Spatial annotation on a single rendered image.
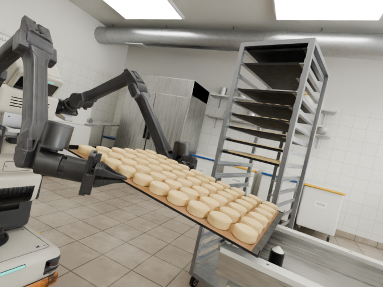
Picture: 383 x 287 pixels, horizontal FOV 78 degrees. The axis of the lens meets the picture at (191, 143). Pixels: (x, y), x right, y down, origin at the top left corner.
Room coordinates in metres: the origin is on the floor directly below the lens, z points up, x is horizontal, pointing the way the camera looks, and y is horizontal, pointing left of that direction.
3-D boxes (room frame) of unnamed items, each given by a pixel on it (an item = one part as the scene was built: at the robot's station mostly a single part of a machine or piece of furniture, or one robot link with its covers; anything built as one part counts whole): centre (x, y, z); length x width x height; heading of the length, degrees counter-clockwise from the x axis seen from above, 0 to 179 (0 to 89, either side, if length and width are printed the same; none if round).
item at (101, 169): (0.59, 0.19, 0.96); 0.09 x 0.07 x 0.07; 107
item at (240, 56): (1.68, -0.21, 0.97); 0.03 x 0.03 x 1.70; 53
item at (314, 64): (1.67, -0.73, 1.77); 0.64 x 0.03 x 0.03; 143
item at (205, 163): (4.47, -0.38, 0.39); 0.64 x 0.54 x 0.77; 159
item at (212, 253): (1.91, -0.41, 0.24); 0.64 x 0.03 x 0.03; 143
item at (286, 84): (1.80, -0.58, 1.68); 0.60 x 0.40 x 0.02; 143
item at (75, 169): (0.56, 0.25, 0.97); 0.07 x 0.07 x 0.10; 17
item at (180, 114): (4.78, 0.68, 1.03); 1.40 x 0.91 x 2.05; 67
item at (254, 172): (4.21, -0.98, 0.39); 0.64 x 0.54 x 0.77; 158
